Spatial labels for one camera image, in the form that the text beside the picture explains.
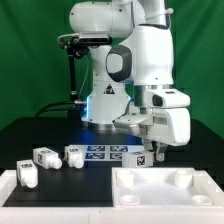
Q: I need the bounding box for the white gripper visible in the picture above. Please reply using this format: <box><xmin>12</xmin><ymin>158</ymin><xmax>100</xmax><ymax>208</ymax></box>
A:
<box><xmin>114</xmin><ymin>108</ymin><xmax>191</xmax><ymax>162</ymax></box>

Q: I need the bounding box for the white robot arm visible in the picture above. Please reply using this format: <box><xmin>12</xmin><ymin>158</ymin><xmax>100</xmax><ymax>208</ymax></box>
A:
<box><xmin>69</xmin><ymin>0</ymin><xmax>190</xmax><ymax>161</ymax></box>

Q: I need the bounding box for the white fiducial tag sheet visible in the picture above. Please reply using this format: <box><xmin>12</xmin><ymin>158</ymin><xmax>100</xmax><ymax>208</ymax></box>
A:
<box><xmin>68</xmin><ymin>144</ymin><xmax>141</xmax><ymax>162</ymax></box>

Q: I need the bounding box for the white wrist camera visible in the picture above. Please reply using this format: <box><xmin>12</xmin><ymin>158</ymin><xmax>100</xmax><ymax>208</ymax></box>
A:
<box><xmin>152</xmin><ymin>89</ymin><xmax>190</xmax><ymax>108</ymax></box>

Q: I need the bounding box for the black cable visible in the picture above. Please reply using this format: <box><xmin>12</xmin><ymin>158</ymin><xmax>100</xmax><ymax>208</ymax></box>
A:
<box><xmin>33</xmin><ymin>99</ymin><xmax>88</xmax><ymax>118</ymax></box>

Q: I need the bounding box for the black camera on stand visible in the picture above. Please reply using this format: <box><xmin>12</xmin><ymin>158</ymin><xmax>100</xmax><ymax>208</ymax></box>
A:
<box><xmin>57</xmin><ymin>31</ymin><xmax>112</xmax><ymax>101</ymax></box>

